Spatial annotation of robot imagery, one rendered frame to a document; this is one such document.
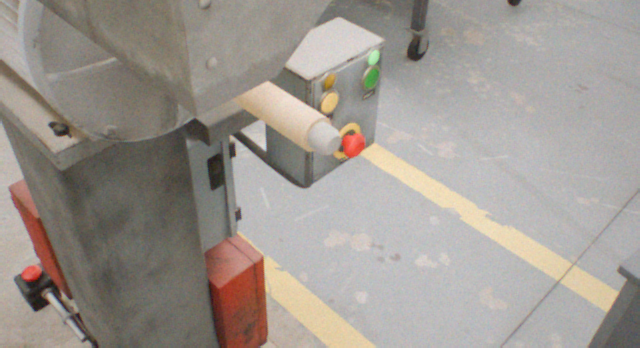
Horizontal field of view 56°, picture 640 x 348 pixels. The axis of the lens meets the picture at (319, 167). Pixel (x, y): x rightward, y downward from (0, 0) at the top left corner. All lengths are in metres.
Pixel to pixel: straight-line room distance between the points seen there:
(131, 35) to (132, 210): 0.66
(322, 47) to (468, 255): 1.36
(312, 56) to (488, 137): 1.83
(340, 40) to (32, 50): 0.45
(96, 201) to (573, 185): 1.94
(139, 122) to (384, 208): 1.62
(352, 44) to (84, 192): 0.43
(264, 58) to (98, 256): 0.71
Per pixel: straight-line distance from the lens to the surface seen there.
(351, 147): 0.90
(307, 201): 2.21
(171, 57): 0.29
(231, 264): 1.22
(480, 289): 2.03
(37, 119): 0.79
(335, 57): 0.85
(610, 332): 1.39
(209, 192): 1.09
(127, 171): 0.91
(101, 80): 0.62
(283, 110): 0.50
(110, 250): 0.98
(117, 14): 0.32
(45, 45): 0.59
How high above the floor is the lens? 1.56
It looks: 42 degrees down
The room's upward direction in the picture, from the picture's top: 2 degrees clockwise
